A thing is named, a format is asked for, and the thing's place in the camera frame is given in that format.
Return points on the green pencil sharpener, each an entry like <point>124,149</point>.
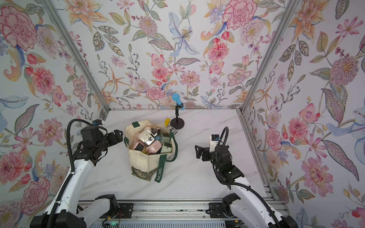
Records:
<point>166,148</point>

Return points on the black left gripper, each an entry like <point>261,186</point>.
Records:
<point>113,139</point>

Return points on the blue playing card box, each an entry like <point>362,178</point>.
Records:
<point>172,129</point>

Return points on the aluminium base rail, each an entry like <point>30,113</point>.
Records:
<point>169,199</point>

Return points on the aluminium corner post right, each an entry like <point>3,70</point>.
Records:
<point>268,57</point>

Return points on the black microphone stand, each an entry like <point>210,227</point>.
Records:
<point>177,122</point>

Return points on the yellow wooden block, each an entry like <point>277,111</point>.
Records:
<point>167,121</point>

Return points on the cream canvas tote bag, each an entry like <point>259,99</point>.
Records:
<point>148,167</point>

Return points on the blue microphone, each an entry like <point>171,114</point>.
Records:
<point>178,101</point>

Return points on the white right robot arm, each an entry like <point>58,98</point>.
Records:
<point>244,202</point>

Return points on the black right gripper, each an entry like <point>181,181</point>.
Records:
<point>203,150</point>

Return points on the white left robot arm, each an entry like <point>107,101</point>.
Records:
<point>63,212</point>

